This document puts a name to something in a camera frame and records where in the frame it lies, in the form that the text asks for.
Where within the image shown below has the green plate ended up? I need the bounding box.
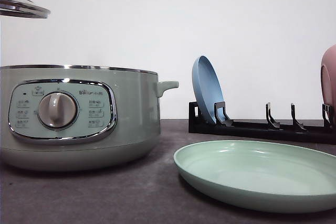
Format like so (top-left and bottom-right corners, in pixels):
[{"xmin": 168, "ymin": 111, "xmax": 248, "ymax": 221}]
[{"xmin": 173, "ymin": 140, "xmax": 336, "ymax": 214}]

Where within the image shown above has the glass steamer lid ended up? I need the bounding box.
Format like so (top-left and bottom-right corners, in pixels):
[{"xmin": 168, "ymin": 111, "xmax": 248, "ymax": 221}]
[{"xmin": 0, "ymin": 0, "xmax": 51, "ymax": 18}]

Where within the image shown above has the blue plate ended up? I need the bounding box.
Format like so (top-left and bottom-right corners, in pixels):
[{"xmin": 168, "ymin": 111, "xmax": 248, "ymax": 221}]
[{"xmin": 192, "ymin": 56, "xmax": 224, "ymax": 123}]

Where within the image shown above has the black dish rack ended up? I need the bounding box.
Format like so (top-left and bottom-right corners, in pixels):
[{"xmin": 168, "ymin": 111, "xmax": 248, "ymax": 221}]
[{"xmin": 188, "ymin": 102, "xmax": 336, "ymax": 144}]

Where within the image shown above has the pink plate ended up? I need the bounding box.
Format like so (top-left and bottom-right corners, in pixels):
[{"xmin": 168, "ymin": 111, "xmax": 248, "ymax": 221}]
[{"xmin": 321, "ymin": 45, "xmax": 336, "ymax": 124}]

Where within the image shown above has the green electric steamer pot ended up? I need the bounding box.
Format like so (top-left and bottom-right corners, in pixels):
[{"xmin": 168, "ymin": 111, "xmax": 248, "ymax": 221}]
[{"xmin": 1, "ymin": 65, "xmax": 179, "ymax": 171}]

